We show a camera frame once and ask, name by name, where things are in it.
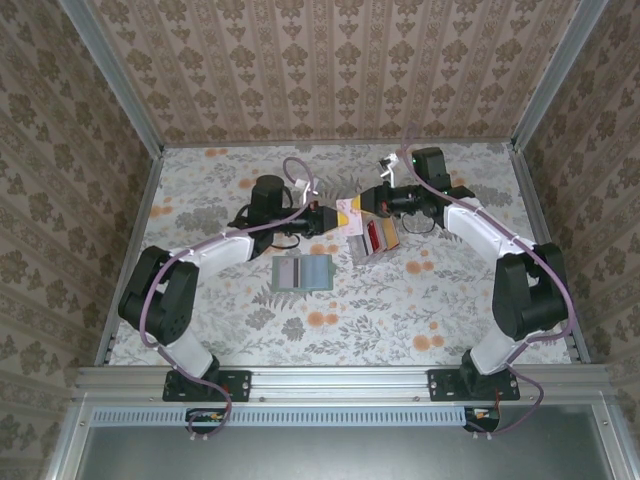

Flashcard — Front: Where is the green card holder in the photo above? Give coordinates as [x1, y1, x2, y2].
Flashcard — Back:
[272, 254, 335, 295]

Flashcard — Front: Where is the clear acrylic card stand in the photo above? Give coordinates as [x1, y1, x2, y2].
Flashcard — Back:
[348, 214, 402, 265]

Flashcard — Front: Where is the grey magnetic stripe card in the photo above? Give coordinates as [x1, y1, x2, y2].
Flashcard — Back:
[279, 258, 305, 291]

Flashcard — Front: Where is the red card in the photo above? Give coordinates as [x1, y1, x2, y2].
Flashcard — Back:
[364, 222, 385, 254]

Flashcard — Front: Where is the floral table cover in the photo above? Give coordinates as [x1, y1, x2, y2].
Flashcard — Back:
[107, 143, 574, 367]

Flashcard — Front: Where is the sheet metal panel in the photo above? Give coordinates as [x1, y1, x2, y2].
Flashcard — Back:
[74, 424, 616, 480]

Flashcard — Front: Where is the aluminium side rail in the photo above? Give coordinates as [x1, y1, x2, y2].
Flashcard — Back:
[512, 144, 591, 366]
[94, 147, 166, 366]

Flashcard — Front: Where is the aluminium front rail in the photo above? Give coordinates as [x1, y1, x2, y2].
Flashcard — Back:
[74, 364, 615, 401]

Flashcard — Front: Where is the aluminium frame post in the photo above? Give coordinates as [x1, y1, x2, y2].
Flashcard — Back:
[58, 0, 166, 156]
[512, 0, 612, 151]

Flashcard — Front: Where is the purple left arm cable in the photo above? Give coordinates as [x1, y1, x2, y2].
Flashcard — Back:
[141, 157, 321, 442]

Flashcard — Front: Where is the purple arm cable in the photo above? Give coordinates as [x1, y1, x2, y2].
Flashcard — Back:
[141, 157, 321, 442]
[399, 122, 576, 441]

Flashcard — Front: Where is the grey slotted cable duct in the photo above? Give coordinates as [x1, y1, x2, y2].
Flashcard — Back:
[92, 405, 469, 427]

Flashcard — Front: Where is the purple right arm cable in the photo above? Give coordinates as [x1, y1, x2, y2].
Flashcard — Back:
[399, 122, 576, 441]

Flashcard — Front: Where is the small wired circuit board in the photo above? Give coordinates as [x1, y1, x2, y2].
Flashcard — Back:
[462, 403, 502, 442]
[185, 407, 235, 442]

